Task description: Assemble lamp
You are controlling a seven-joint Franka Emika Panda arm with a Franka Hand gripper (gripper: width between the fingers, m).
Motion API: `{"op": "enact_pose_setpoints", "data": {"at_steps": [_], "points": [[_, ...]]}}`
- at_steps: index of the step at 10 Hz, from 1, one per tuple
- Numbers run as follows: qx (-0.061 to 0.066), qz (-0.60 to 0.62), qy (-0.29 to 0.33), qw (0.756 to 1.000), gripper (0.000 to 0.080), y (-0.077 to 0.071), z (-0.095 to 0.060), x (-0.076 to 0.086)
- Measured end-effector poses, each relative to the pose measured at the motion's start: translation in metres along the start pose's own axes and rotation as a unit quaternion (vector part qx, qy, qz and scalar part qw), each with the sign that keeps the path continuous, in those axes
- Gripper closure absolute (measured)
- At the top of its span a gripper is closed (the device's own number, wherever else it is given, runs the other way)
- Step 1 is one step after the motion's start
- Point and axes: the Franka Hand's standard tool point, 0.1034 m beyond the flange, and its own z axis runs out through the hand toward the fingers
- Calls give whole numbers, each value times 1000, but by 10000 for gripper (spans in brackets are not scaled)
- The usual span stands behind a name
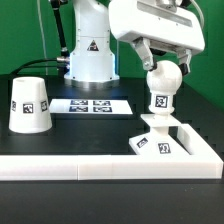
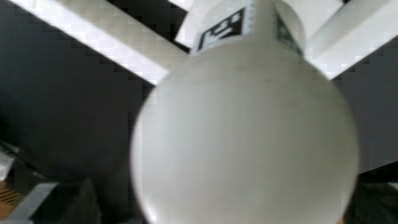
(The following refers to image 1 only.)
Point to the white lamp shade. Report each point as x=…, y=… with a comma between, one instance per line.
x=29, y=110

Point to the white marker tag plate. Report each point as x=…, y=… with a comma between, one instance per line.
x=90, y=106

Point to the white lamp base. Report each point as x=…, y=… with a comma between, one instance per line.
x=157, y=142

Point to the white L-shaped corner fence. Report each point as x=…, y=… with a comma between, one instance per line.
x=200, y=163

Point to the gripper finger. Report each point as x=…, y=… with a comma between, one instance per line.
x=184, y=56
x=142, y=48

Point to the white lamp bulb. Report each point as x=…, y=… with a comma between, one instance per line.
x=163, y=84

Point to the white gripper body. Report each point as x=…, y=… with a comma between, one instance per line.
x=131, y=19

